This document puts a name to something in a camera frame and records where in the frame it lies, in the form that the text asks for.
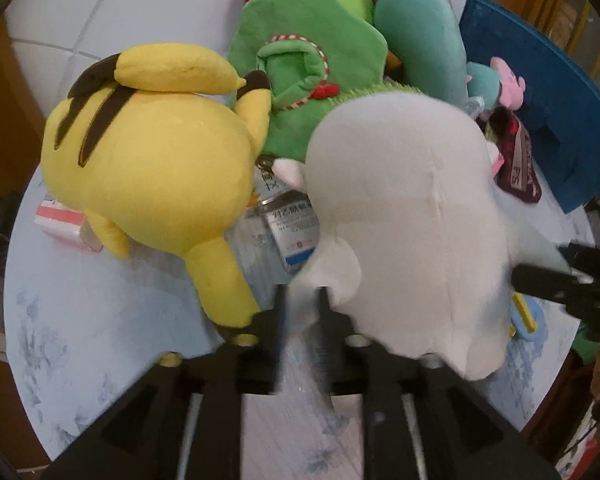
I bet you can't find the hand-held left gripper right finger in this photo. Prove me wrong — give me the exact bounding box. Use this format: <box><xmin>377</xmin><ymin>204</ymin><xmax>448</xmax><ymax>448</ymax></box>
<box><xmin>316</xmin><ymin>286</ymin><xmax>563</xmax><ymax>480</ymax></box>

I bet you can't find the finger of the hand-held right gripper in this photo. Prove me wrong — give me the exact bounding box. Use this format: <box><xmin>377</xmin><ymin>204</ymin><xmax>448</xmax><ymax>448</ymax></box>
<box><xmin>560</xmin><ymin>243</ymin><xmax>600</xmax><ymax>296</ymax></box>
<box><xmin>512</xmin><ymin>259</ymin><xmax>600</xmax><ymax>341</ymax></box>

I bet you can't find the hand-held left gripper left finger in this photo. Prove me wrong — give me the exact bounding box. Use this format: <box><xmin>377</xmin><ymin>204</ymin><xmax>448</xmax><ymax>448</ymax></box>
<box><xmin>42</xmin><ymin>284</ymin><xmax>287</xmax><ymax>480</ymax></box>

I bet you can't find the yellow plastic clip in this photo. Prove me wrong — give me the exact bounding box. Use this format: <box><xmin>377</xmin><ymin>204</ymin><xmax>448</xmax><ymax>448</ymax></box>
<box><xmin>510</xmin><ymin>292</ymin><xmax>538</xmax><ymax>341</ymax></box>

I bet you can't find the blue plastic crate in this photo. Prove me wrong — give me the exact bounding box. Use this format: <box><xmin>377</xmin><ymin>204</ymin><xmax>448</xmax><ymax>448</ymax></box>
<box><xmin>459</xmin><ymin>0</ymin><xmax>600</xmax><ymax>213</ymax></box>

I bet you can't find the white plush toy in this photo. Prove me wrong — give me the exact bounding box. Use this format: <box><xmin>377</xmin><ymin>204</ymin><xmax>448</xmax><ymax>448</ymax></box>
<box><xmin>272</xmin><ymin>91</ymin><xmax>588</xmax><ymax>381</ymax></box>

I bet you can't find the pink white small box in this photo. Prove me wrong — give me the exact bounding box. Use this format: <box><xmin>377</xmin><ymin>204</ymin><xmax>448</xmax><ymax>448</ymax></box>
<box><xmin>35</xmin><ymin>199</ymin><xmax>103</xmax><ymax>252</ymax></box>

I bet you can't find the clear bottle with label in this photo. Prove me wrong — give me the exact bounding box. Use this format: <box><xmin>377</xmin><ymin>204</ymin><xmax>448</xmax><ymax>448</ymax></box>
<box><xmin>235</xmin><ymin>160</ymin><xmax>321</xmax><ymax>276</ymax></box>

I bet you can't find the dark red beanie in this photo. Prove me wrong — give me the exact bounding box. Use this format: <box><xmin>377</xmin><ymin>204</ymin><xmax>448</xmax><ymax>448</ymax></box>
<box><xmin>490</xmin><ymin>110</ymin><xmax>543</xmax><ymax>206</ymax></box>

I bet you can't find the small teal pink plush toy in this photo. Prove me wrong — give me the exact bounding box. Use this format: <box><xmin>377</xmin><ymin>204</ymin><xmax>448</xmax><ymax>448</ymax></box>
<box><xmin>465</xmin><ymin>56</ymin><xmax>527</xmax><ymax>113</ymax></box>

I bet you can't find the yellow plush toy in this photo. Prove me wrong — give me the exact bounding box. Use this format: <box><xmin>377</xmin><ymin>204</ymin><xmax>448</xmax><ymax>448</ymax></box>
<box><xmin>41</xmin><ymin>42</ymin><xmax>273</xmax><ymax>328</ymax></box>

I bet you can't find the teal neck pillow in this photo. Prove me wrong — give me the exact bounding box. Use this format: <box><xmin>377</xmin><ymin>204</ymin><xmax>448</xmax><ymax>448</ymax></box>
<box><xmin>367</xmin><ymin>0</ymin><xmax>473</xmax><ymax>106</ymax></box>

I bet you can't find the green plush toy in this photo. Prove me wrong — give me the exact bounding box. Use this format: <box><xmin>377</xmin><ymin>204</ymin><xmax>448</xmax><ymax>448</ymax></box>
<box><xmin>227</xmin><ymin>0</ymin><xmax>421</xmax><ymax>156</ymax></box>

